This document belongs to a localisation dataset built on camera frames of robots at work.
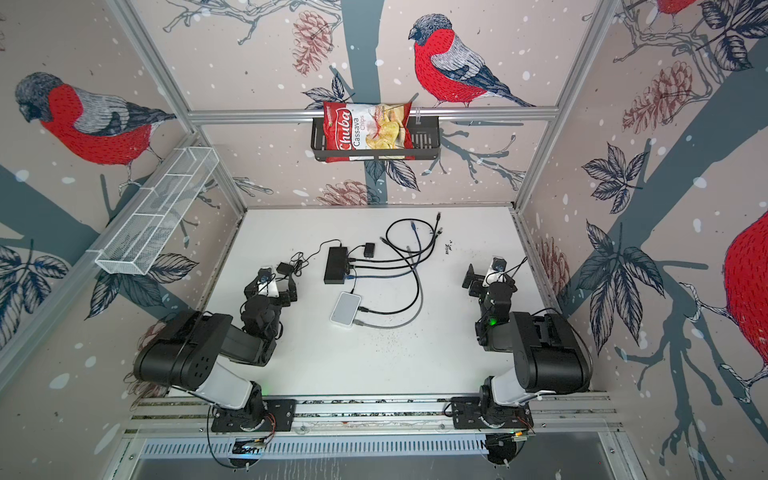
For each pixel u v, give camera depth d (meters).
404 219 1.17
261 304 0.70
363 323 0.90
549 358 0.45
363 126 0.88
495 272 0.77
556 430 0.75
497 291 0.71
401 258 1.05
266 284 0.76
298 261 1.04
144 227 0.74
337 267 1.02
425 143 0.95
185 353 0.45
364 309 0.92
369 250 1.07
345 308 0.91
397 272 1.00
